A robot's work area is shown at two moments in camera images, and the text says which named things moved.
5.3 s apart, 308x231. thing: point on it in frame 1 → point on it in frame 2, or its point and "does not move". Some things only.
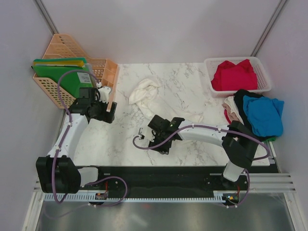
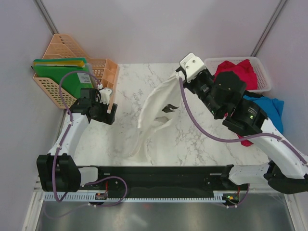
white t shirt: x=146 y=96 → x=158 y=109
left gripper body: x=100 y=111 does not move
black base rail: x=172 y=180 does not move
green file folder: x=71 y=82 does not move
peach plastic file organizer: x=63 y=46 does not move
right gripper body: x=159 y=138 → x=199 y=84
